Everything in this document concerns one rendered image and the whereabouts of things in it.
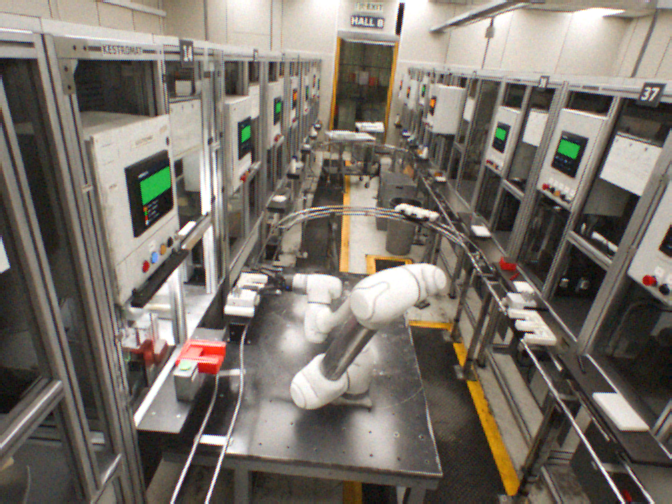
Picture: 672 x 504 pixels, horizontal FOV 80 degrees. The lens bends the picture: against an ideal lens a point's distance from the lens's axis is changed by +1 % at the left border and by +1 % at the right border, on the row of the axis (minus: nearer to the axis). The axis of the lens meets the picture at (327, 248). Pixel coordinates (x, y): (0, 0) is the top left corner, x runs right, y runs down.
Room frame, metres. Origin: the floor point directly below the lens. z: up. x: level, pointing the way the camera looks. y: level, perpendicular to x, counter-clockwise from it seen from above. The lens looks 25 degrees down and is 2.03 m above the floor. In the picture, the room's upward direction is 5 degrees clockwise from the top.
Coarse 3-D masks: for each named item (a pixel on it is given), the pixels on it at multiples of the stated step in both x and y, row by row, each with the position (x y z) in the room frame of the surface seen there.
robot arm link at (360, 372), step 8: (368, 352) 1.33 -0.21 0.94; (360, 360) 1.29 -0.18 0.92; (368, 360) 1.31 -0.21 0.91; (352, 368) 1.27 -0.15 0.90; (360, 368) 1.28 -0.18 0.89; (368, 368) 1.30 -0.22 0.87; (352, 376) 1.25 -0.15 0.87; (360, 376) 1.28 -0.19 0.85; (368, 376) 1.31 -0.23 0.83; (352, 384) 1.25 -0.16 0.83; (360, 384) 1.28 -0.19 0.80; (368, 384) 1.32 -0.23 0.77; (352, 392) 1.29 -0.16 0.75; (360, 392) 1.29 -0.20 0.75
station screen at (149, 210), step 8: (168, 160) 1.23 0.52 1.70; (152, 168) 1.12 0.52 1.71; (160, 168) 1.17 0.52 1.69; (144, 176) 1.07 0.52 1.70; (160, 192) 1.15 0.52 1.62; (168, 192) 1.21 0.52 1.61; (152, 200) 1.10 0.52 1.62; (160, 200) 1.15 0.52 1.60; (168, 200) 1.20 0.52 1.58; (144, 208) 1.04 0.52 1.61; (152, 208) 1.09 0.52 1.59; (160, 208) 1.14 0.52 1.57; (168, 208) 1.20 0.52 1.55; (144, 216) 1.04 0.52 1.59; (152, 216) 1.09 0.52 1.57; (144, 224) 1.03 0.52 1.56
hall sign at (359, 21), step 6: (354, 18) 9.75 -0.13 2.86; (360, 18) 9.74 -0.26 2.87; (366, 18) 9.74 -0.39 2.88; (372, 18) 9.74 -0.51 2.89; (378, 18) 9.74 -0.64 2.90; (384, 18) 9.74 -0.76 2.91; (354, 24) 9.75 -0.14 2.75; (360, 24) 9.74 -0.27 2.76; (366, 24) 9.74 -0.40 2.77; (372, 24) 9.74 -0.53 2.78; (378, 24) 9.74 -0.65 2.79; (384, 24) 9.74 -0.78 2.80
